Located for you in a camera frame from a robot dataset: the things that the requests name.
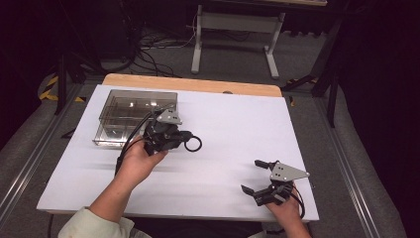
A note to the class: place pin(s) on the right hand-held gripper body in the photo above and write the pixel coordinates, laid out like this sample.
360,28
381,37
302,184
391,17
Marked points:
284,172

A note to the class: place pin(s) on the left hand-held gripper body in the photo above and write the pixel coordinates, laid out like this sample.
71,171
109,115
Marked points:
163,135

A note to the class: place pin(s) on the clear plastic drawer organiser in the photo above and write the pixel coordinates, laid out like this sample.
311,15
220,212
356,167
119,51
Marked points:
132,102

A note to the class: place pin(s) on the clear plastic drawer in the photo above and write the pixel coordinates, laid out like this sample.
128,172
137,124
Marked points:
112,135

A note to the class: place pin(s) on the person's right hand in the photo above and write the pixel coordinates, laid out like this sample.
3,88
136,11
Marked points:
287,210

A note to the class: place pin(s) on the person's left hand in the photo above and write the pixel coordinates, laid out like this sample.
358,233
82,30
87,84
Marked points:
137,165

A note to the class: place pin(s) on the white table sheet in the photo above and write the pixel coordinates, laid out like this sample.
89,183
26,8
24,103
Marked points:
231,132

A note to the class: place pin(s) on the wooden table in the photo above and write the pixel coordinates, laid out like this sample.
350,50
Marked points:
185,83

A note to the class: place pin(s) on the person's dark trousers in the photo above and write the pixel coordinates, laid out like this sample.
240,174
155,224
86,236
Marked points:
198,229

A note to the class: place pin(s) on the black metal stand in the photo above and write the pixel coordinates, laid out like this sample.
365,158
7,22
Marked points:
332,89
61,86

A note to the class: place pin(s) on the yellow black hazard tape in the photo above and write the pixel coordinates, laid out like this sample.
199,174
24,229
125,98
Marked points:
49,89

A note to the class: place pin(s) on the aluminium floor rail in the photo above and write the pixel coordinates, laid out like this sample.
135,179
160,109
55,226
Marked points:
350,172
29,155

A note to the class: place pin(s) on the white metal desk frame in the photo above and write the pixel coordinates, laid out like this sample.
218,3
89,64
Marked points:
237,21

